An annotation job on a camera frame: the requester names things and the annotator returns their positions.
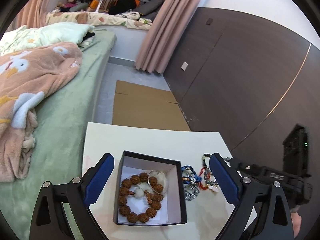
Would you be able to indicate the white wall socket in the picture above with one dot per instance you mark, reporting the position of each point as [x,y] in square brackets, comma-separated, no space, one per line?
[184,66]

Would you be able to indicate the small silver charm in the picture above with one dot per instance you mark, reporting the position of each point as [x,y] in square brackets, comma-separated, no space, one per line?
[214,187]

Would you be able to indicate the green bed mattress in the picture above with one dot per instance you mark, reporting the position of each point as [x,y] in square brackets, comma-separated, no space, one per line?
[62,119]

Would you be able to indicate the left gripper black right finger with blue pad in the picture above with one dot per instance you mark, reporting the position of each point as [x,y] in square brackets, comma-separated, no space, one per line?
[227,178]

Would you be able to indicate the pink curtain left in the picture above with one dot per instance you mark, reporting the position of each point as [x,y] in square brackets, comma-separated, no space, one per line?
[32,14]

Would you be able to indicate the pink curtain right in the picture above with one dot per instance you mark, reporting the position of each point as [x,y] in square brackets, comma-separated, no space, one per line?
[164,35]

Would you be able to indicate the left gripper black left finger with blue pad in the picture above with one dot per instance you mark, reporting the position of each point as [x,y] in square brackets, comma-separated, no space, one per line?
[95,179]

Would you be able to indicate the flat brown cardboard sheet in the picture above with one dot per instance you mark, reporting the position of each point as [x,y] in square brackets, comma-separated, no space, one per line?
[146,107]

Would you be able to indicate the person's right hand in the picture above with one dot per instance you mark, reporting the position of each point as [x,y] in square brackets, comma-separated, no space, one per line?
[296,223]

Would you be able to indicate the dark brown wardrobe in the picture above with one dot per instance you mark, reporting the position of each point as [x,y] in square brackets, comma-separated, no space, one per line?
[251,80]

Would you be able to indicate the plush doll toys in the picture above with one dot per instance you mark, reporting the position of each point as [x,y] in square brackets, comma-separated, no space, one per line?
[71,6]

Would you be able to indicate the black jewelry box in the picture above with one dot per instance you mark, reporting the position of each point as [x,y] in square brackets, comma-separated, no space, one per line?
[128,210]

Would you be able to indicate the dark grey pillow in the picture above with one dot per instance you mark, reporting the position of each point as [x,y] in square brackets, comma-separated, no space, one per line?
[150,9]

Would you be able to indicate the light green floral quilt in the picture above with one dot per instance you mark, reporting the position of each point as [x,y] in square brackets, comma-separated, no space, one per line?
[25,38]

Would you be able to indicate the pink curtain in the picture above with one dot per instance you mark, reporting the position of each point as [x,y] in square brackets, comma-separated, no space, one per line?
[164,35]
[32,14]

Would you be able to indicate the pink duck pattern blanket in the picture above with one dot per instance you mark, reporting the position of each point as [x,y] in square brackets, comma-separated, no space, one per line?
[27,78]

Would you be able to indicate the white tissue paper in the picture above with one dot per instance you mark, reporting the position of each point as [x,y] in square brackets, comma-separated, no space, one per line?
[152,184]

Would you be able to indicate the window seat floral cushion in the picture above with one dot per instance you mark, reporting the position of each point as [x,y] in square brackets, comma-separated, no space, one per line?
[97,19]

